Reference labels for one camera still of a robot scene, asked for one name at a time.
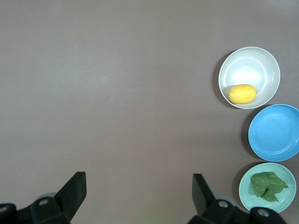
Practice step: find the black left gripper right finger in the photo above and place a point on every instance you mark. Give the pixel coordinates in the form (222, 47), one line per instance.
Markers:
(217, 210)

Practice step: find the pale green plate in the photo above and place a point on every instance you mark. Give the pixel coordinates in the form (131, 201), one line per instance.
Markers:
(247, 203)

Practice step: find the green lettuce leaf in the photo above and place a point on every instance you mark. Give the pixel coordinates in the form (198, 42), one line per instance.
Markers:
(266, 185)

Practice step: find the beige plate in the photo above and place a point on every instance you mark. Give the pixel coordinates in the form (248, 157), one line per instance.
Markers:
(248, 67)

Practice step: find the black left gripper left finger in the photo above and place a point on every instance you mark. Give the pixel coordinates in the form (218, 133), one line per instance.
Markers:
(46, 210)

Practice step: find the yellow lemon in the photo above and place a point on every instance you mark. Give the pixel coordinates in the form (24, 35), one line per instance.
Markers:
(243, 93)

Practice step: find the blue plate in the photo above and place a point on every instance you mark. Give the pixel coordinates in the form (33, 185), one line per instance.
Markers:
(274, 133)

